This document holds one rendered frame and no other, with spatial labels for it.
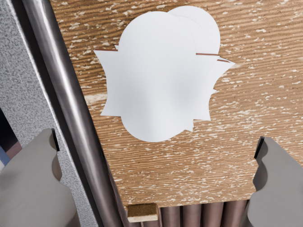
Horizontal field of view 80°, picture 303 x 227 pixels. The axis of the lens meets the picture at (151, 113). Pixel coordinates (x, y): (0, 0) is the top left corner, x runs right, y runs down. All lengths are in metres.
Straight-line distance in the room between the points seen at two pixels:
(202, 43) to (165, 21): 0.04
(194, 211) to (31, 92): 0.39
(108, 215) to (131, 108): 0.33
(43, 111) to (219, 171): 0.32
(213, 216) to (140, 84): 0.38
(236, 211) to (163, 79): 0.38
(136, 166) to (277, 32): 0.28
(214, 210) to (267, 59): 0.33
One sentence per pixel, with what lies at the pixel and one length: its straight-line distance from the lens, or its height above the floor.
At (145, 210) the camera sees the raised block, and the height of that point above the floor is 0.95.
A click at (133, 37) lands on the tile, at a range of 0.18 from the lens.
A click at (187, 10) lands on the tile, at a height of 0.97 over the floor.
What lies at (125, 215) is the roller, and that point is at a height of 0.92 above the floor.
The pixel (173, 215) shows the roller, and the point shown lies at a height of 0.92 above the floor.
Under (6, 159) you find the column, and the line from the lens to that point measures 0.54.
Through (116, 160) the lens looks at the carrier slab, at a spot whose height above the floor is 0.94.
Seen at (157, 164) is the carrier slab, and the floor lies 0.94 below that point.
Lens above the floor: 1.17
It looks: 61 degrees down
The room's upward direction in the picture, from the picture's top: 179 degrees counter-clockwise
